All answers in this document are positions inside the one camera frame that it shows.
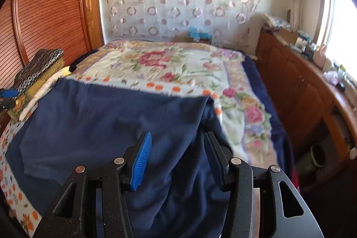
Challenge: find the yellow sunflower folded cloth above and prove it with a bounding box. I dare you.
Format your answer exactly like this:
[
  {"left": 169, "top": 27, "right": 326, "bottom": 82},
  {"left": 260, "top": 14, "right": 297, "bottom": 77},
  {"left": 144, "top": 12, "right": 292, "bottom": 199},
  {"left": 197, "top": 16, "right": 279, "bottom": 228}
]
[{"left": 7, "top": 57, "right": 65, "bottom": 122}]

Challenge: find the window with wooden frame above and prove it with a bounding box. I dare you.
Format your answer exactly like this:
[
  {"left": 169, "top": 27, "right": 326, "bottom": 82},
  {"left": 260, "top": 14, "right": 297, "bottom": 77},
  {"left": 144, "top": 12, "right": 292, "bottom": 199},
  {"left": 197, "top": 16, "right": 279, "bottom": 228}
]
[{"left": 316, "top": 0, "right": 356, "bottom": 81}]

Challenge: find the navy blue bed sheet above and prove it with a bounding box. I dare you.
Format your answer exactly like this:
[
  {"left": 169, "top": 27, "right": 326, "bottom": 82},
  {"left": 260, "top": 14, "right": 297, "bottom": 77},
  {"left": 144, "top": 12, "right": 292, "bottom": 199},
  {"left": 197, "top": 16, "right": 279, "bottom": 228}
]
[{"left": 242, "top": 55, "right": 295, "bottom": 180}]

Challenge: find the navy blue t-shirt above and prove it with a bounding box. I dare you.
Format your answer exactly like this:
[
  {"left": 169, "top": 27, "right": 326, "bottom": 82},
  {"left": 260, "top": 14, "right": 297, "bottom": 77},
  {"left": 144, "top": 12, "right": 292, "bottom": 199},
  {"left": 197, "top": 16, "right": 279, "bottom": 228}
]
[{"left": 5, "top": 78, "right": 238, "bottom": 238}]

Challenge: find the orange print white towel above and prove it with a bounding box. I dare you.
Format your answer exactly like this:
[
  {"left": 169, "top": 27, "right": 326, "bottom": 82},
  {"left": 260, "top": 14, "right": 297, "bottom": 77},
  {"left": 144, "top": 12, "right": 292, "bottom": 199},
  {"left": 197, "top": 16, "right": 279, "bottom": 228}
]
[{"left": 0, "top": 74, "right": 224, "bottom": 237}]

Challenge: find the black circle pattern folded cloth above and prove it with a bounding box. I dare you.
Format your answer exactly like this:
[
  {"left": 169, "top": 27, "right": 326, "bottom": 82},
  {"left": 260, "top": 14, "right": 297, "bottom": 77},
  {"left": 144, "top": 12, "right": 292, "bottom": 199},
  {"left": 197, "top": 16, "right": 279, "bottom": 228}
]
[{"left": 13, "top": 48, "right": 64, "bottom": 93}]

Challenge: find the floral bedspread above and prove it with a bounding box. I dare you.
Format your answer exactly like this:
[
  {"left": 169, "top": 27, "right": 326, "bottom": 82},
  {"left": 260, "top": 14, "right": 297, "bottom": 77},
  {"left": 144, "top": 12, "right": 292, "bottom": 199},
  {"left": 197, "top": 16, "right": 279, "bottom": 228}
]
[{"left": 70, "top": 40, "right": 278, "bottom": 168}]

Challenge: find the blue toy on bed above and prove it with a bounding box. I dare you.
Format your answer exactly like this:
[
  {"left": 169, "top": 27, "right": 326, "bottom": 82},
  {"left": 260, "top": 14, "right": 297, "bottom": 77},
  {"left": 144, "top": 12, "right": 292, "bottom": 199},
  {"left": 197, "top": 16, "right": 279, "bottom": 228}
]
[{"left": 188, "top": 27, "right": 212, "bottom": 42}]

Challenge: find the yellow plush toy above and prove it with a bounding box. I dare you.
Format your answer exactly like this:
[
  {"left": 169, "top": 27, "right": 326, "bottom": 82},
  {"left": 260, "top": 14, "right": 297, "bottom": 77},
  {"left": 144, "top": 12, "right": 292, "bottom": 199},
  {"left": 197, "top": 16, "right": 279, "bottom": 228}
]
[{"left": 57, "top": 65, "right": 77, "bottom": 78}]

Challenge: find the wooden side cabinet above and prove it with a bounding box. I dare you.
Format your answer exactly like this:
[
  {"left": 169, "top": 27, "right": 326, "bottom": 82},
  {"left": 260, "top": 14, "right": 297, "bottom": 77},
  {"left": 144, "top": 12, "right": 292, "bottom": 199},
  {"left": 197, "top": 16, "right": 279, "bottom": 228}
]
[{"left": 255, "top": 30, "right": 356, "bottom": 188}]

